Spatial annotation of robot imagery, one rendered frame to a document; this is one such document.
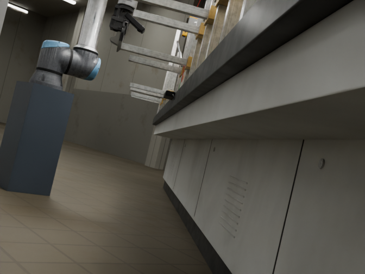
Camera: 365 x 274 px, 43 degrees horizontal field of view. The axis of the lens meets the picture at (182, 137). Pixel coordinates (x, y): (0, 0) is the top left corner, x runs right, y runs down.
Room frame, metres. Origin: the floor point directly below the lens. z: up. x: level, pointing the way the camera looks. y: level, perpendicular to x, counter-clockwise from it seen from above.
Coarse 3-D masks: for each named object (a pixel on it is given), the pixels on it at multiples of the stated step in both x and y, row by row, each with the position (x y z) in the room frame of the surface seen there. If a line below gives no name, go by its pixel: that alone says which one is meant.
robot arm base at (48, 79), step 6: (36, 72) 2.58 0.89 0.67; (42, 72) 2.57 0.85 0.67; (48, 72) 2.57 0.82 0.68; (54, 72) 2.58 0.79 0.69; (30, 78) 2.59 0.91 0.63; (36, 78) 2.56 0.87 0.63; (42, 78) 2.56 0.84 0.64; (48, 78) 2.56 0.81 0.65; (54, 78) 2.58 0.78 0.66; (60, 78) 2.63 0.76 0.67; (42, 84) 2.55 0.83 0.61; (48, 84) 2.56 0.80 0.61; (54, 84) 2.58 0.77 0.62; (60, 84) 2.64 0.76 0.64
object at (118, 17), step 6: (120, 6) 2.14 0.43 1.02; (126, 6) 2.13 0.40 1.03; (114, 12) 2.16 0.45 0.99; (120, 12) 2.15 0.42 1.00; (126, 12) 2.15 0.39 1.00; (132, 12) 2.16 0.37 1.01; (114, 18) 2.13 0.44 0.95; (120, 18) 2.13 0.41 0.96; (126, 18) 2.15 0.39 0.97; (114, 24) 2.13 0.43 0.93; (120, 24) 2.14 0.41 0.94; (114, 30) 2.18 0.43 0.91; (120, 30) 2.17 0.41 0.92; (126, 30) 2.15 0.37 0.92
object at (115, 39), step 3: (117, 33) 2.14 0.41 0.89; (120, 33) 2.14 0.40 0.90; (111, 36) 2.14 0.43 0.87; (114, 36) 2.14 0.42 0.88; (117, 36) 2.14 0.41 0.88; (123, 36) 2.15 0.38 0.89; (111, 39) 2.14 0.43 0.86; (114, 39) 2.14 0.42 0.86; (117, 39) 2.14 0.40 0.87; (114, 42) 2.14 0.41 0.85; (117, 42) 2.14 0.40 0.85; (120, 42) 2.14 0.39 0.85; (117, 45) 2.15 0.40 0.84; (120, 45) 2.15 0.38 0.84; (117, 48) 2.15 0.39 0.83; (120, 48) 2.16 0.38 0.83; (117, 51) 2.16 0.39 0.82
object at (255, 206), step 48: (192, 144) 3.06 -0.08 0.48; (240, 144) 1.69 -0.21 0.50; (288, 144) 1.16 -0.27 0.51; (336, 144) 0.89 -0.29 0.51; (192, 192) 2.56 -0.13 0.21; (240, 192) 1.53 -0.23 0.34; (288, 192) 1.08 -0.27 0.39; (336, 192) 0.84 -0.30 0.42; (240, 240) 1.39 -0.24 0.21; (288, 240) 1.02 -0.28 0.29; (336, 240) 0.80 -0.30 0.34
